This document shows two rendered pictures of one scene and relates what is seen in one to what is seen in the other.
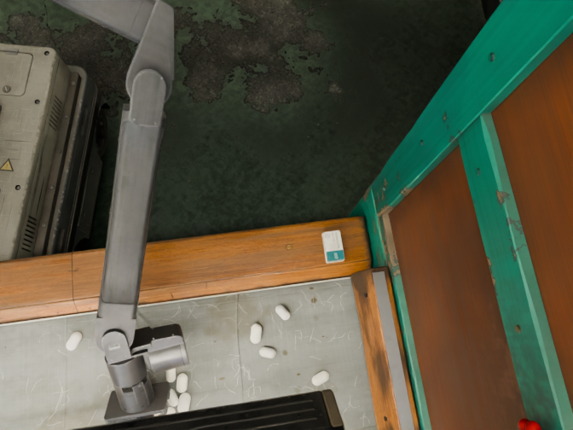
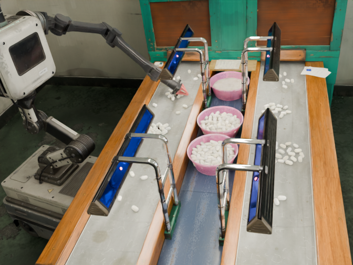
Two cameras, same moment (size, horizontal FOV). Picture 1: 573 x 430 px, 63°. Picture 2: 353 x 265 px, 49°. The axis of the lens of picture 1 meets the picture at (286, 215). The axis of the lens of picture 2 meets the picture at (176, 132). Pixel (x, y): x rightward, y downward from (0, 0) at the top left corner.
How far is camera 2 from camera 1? 2.45 m
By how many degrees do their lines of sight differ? 46
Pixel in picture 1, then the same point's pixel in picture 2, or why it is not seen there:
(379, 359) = (187, 53)
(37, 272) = (131, 107)
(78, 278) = (138, 101)
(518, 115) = not seen: outside the picture
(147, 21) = (104, 24)
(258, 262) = not seen: hidden behind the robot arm
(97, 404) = (174, 103)
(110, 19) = (101, 27)
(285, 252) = not seen: hidden behind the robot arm
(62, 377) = (163, 109)
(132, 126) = (119, 38)
